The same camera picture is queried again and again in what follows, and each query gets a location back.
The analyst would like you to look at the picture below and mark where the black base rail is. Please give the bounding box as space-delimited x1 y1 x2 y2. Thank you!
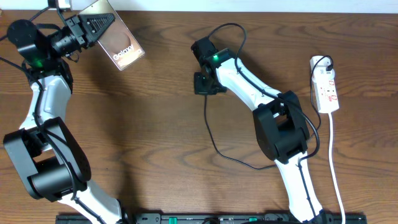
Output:
55 212 368 224

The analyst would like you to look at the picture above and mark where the black charger cable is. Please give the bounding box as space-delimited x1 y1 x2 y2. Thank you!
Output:
203 55 335 170

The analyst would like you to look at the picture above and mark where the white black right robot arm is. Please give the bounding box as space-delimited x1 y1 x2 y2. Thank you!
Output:
191 37 323 222

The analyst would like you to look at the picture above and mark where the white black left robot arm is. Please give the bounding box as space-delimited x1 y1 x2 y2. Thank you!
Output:
3 13 129 223

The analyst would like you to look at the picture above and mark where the white power strip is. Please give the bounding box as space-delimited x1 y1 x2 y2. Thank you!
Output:
312 68 340 114

